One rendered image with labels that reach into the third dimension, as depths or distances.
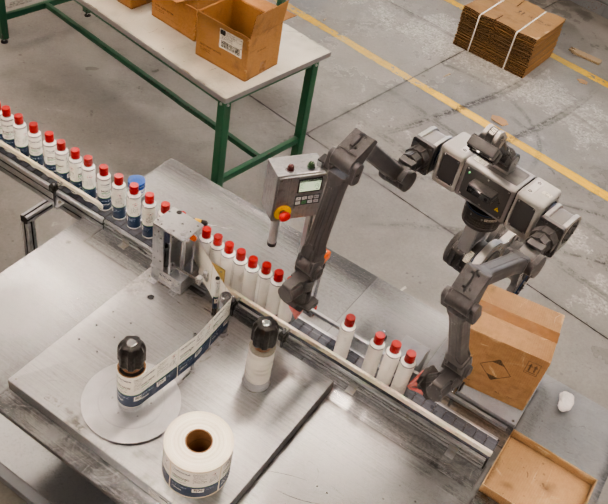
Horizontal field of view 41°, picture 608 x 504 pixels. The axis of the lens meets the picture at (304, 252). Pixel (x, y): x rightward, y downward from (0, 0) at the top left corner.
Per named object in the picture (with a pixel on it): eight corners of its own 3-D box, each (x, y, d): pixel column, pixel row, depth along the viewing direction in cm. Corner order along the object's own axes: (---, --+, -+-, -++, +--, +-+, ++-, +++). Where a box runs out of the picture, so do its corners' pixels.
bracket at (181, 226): (152, 223, 272) (152, 221, 272) (173, 208, 280) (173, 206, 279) (183, 243, 268) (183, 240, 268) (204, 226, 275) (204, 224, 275)
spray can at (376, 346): (357, 373, 273) (369, 335, 258) (364, 364, 276) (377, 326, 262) (370, 381, 271) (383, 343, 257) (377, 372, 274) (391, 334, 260)
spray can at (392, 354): (372, 382, 271) (386, 344, 257) (380, 372, 274) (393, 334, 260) (385, 390, 269) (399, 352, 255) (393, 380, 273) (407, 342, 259)
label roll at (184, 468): (152, 487, 232) (153, 461, 222) (174, 430, 246) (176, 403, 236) (218, 506, 231) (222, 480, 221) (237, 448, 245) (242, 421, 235)
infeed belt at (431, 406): (105, 225, 311) (104, 217, 308) (120, 214, 316) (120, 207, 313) (484, 465, 259) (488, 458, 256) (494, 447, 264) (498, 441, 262)
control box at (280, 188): (260, 203, 266) (267, 157, 253) (308, 196, 272) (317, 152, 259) (271, 223, 259) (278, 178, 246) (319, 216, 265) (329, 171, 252)
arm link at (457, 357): (484, 301, 214) (451, 279, 218) (471, 316, 212) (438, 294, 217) (476, 369, 249) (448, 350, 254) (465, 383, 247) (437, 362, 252)
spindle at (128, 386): (110, 401, 249) (109, 343, 229) (130, 383, 255) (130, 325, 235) (132, 417, 246) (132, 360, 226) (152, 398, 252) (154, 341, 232)
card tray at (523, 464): (478, 490, 253) (482, 483, 251) (510, 435, 270) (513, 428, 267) (565, 546, 244) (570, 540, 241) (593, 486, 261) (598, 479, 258)
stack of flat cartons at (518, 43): (450, 43, 630) (462, 5, 608) (483, 22, 664) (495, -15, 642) (522, 79, 607) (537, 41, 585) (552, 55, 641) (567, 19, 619)
